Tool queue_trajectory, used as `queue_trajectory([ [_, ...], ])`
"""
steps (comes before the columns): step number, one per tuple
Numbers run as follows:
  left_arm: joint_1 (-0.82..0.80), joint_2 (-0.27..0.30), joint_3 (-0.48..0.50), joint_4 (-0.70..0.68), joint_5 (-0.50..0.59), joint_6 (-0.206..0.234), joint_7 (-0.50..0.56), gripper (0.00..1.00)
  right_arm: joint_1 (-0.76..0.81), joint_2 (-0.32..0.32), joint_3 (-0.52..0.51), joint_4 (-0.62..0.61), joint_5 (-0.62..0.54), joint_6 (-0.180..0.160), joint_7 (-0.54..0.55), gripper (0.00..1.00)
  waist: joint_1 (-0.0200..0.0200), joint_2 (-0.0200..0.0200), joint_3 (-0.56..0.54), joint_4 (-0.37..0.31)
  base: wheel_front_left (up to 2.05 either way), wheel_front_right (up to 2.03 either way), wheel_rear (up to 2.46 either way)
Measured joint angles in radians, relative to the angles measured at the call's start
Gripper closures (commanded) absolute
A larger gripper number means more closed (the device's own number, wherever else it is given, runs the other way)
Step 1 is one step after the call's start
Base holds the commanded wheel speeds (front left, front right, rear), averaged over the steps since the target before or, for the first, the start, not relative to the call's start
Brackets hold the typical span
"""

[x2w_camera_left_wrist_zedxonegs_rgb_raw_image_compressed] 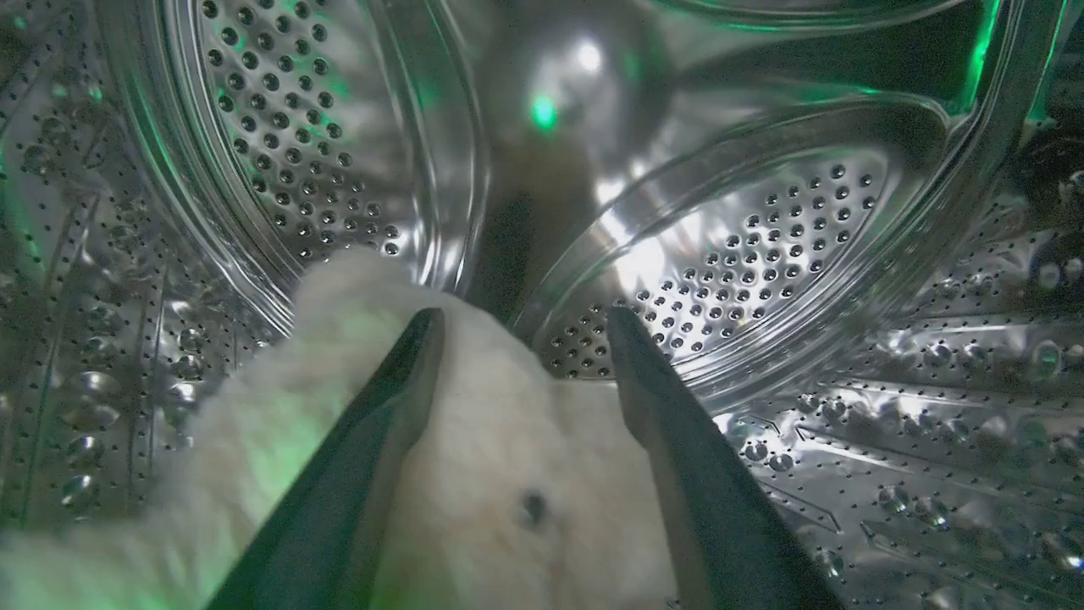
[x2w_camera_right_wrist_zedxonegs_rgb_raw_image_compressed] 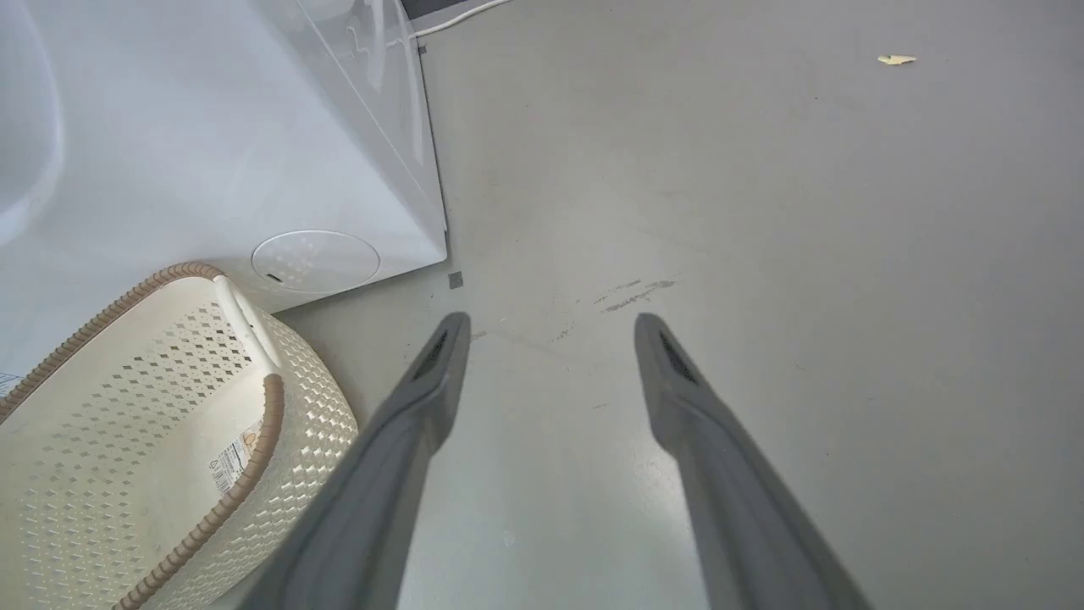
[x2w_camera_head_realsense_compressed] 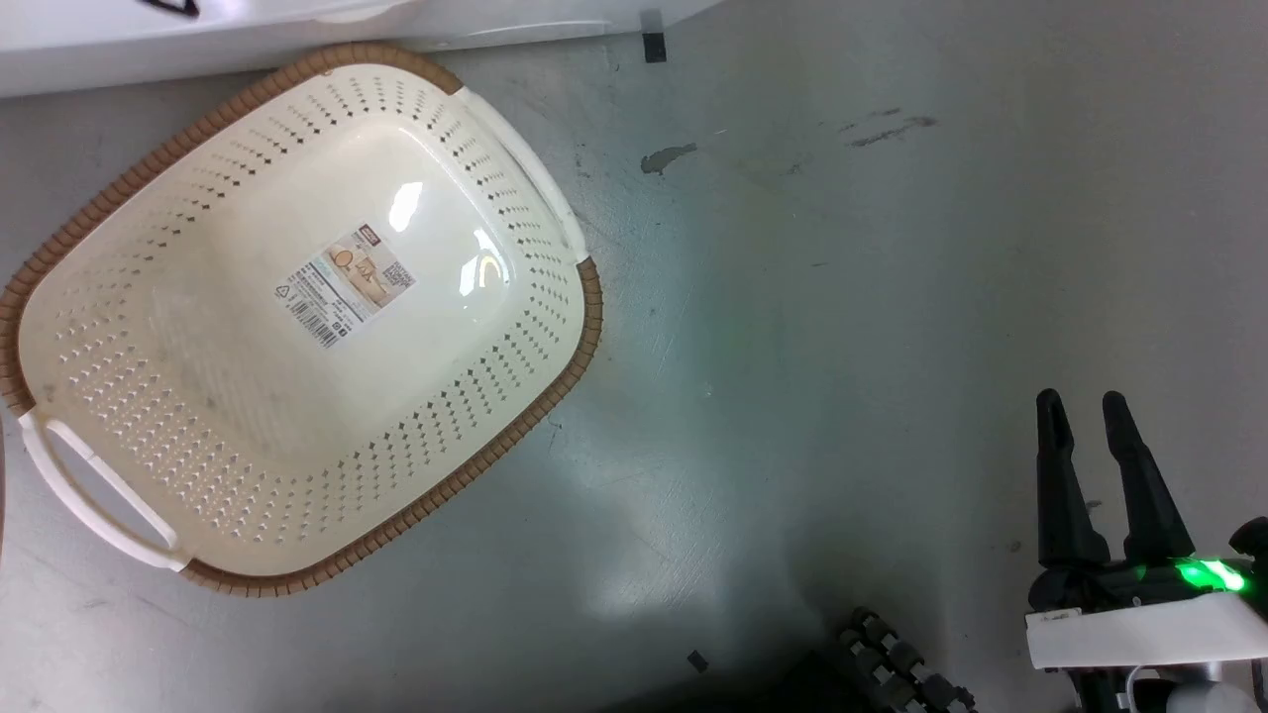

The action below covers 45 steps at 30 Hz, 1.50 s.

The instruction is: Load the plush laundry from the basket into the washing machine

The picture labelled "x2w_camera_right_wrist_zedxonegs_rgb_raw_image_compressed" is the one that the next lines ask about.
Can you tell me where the white washing machine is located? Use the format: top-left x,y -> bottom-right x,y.
0,0 -> 449,386

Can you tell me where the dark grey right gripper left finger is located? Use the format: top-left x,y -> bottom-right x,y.
240,312 -> 472,610

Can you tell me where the cream perforated laundry basket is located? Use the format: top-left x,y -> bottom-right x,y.
0,262 -> 360,610

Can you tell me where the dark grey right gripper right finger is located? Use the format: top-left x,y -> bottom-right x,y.
634,313 -> 873,610

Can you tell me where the white power cable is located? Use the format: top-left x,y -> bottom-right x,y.
413,0 -> 514,39

